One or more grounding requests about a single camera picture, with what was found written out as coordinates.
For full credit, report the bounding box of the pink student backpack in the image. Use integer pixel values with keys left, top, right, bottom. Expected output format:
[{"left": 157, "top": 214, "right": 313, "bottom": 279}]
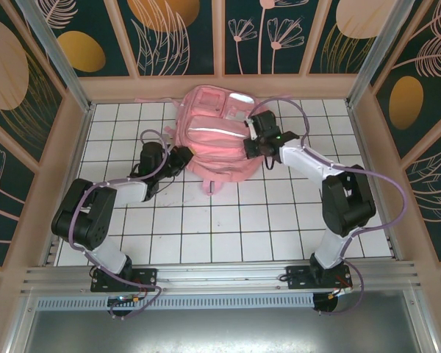
[{"left": 134, "top": 85, "right": 276, "bottom": 196}]

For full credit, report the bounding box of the small circuit board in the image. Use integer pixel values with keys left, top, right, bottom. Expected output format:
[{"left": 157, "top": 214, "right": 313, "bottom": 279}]
[{"left": 108, "top": 295, "right": 140, "bottom": 306}]

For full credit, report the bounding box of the grey metal sheet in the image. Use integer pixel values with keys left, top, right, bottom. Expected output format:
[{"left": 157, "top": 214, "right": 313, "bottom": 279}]
[{"left": 7, "top": 290, "right": 438, "bottom": 353}]

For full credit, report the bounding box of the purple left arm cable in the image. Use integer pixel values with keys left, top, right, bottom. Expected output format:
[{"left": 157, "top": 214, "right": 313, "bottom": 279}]
[{"left": 68, "top": 129, "right": 174, "bottom": 321}]

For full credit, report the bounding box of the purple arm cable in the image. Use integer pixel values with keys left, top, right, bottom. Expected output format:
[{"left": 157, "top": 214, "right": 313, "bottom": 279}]
[
  {"left": 249, "top": 97, "right": 407, "bottom": 317},
  {"left": 68, "top": 129, "right": 174, "bottom": 321}
]

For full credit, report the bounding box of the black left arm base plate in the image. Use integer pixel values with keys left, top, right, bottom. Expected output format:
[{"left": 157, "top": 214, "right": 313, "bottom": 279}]
[{"left": 90, "top": 268, "right": 159, "bottom": 293}]

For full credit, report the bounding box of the aluminium frame post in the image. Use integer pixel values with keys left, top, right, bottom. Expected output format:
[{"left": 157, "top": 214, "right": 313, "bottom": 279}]
[
  {"left": 345, "top": 0, "right": 415, "bottom": 107},
  {"left": 14, "top": 0, "right": 96, "bottom": 115}
]

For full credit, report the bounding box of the aluminium mounting rail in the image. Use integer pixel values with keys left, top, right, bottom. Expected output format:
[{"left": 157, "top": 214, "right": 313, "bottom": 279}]
[{"left": 20, "top": 261, "right": 423, "bottom": 295}]

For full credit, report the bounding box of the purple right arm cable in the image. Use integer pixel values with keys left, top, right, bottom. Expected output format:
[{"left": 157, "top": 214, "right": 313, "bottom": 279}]
[{"left": 249, "top": 97, "right": 407, "bottom": 317}]

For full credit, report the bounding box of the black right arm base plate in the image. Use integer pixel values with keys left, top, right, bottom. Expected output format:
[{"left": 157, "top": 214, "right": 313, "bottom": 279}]
[{"left": 285, "top": 265, "right": 354, "bottom": 291}]

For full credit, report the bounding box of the slotted grey cable tray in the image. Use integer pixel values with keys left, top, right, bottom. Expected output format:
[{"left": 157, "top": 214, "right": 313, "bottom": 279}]
[{"left": 35, "top": 293, "right": 317, "bottom": 310}]

